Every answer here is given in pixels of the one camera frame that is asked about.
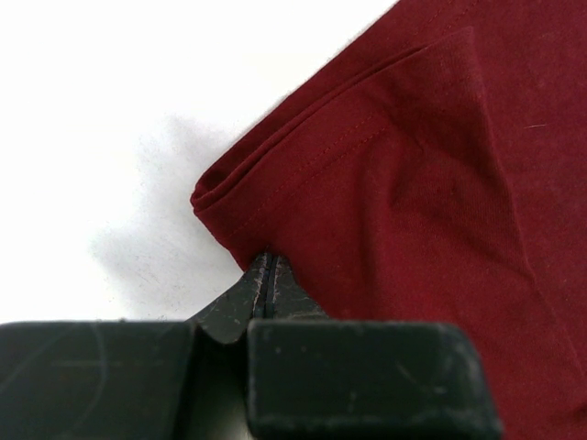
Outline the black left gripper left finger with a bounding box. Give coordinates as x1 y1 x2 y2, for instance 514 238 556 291
1 254 271 439

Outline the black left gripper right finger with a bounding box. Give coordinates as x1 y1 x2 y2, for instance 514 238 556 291
246 254 504 439

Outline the dark red t shirt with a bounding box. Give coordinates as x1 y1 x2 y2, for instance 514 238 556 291
191 0 586 439

